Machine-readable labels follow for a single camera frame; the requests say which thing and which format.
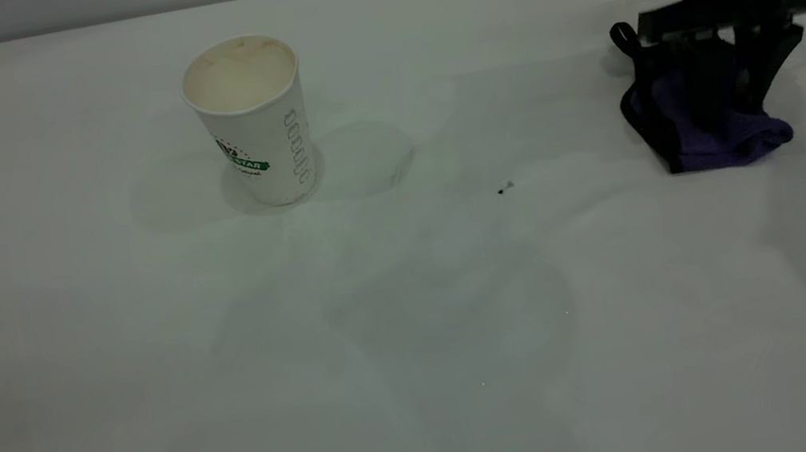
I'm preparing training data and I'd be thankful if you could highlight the purple cloth black trim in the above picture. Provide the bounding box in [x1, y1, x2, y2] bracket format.
[607, 0, 798, 182]

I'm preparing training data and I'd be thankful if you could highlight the white paper cup green print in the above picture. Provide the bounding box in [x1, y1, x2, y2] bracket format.
[173, 27, 323, 219]

